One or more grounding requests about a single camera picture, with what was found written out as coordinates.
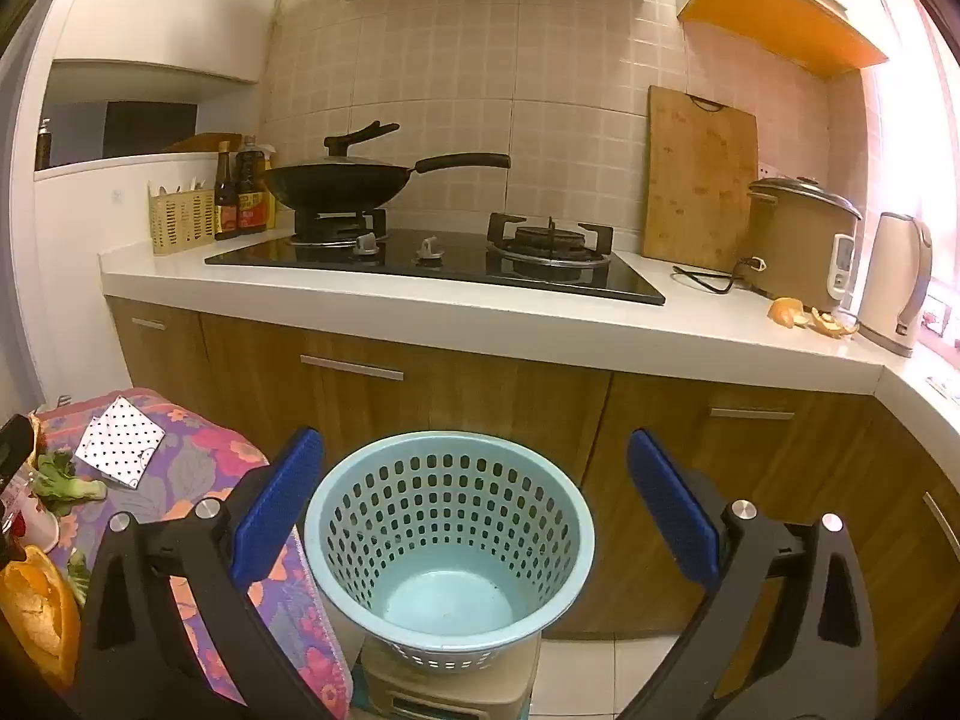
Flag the green leafy vegetable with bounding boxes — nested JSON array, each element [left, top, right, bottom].
[[31, 452, 107, 517]]

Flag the white polka dot paper box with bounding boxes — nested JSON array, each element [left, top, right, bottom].
[[75, 397, 164, 489]]

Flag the orange snack bag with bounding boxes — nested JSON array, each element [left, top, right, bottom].
[[2, 544, 82, 695]]

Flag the red white paper cup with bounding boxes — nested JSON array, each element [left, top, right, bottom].
[[2, 463, 59, 553]]

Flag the light blue perforated trash basket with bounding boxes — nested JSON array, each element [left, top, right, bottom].
[[302, 431, 596, 673]]

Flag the floral tablecloth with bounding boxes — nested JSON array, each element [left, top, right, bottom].
[[70, 390, 353, 718]]

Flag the wooden base cabinets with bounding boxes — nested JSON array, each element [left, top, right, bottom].
[[104, 294, 960, 714]]

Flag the beige utensil basket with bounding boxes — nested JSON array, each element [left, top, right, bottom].
[[148, 182, 215, 257]]

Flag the dark soy sauce bottle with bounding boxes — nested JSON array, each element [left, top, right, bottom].
[[213, 140, 239, 239]]

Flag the beige scale under basket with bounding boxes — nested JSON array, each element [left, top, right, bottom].
[[352, 637, 542, 720]]

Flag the orange peel pieces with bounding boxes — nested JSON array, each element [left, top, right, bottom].
[[766, 298, 859, 338]]

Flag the dark vinegar bottle red label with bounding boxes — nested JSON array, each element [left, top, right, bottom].
[[236, 135, 267, 234]]

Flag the white electric kettle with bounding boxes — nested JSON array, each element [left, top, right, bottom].
[[857, 211, 932, 358]]

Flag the beige rice cooker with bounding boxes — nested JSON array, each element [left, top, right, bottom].
[[743, 177, 862, 312]]

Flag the black glass gas stove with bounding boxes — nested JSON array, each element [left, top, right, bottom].
[[206, 210, 665, 305]]

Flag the wooden cutting board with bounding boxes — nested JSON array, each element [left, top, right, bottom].
[[641, 86, 758, 271]]

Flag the black power cable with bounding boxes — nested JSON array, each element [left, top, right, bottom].
[[672, 255, 768, 296]]

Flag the black wok with handle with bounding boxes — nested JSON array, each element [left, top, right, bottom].
[[263, 121, 511, 215]]

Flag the orange wall cabinet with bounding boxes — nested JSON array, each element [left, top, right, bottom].
[[670, 0, 890, 82]]

